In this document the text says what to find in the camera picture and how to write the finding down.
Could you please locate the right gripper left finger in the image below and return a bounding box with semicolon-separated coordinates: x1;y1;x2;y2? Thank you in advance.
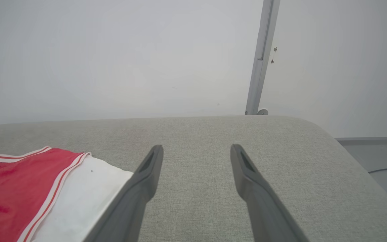
83;145;164;242

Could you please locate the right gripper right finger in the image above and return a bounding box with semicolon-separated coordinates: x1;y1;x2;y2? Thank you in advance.
230;144;310;242

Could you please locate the red and white garment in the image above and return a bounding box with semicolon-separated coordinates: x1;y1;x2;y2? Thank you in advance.
0;146;134;242

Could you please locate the grey baseboard strip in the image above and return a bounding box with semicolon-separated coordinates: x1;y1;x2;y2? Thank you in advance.
335;136;387;146

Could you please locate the grey metal pole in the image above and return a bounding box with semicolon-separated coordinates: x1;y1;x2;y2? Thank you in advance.
245;0;281;116

